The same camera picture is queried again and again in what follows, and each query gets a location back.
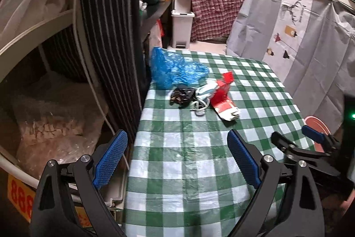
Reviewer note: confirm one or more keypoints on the grey printed cloth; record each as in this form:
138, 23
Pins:
319, 64

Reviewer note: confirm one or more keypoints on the green checked tablecloth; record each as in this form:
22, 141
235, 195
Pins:
180, 142

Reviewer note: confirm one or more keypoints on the white curved shelf frame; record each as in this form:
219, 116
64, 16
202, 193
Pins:
27, 31

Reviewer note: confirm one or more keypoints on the white face mask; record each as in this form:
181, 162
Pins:
203, 92

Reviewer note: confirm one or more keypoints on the blue plastic bag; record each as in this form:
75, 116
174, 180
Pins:
172, 70

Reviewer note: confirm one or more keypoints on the black white-striped panel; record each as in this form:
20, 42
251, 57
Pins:
111, 17

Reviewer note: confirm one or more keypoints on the red paper carton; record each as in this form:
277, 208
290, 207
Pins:
220, 98

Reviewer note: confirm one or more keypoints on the white plastic tray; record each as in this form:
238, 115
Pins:
116, 192

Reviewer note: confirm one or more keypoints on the red plaid shirt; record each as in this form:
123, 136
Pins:
213, 3

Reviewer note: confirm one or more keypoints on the clear bag of beige pieces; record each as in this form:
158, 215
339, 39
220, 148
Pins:
55, 128

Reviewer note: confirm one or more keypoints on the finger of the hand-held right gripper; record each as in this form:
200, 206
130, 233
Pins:
288, 146
313, 134

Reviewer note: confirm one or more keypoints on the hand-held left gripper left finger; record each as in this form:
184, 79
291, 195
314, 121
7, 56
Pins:
111, 159

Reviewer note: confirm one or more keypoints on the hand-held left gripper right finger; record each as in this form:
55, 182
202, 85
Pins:
244, 159

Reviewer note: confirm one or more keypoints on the white pedal bin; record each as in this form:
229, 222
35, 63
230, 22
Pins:
181, 28

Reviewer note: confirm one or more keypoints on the orange-red snack bag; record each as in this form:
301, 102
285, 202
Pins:
160, 28

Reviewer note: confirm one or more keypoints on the orange sign plate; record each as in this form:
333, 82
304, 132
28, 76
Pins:
19, 198

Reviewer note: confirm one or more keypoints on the black crumpled wrapper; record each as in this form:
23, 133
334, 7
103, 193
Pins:
181, 95

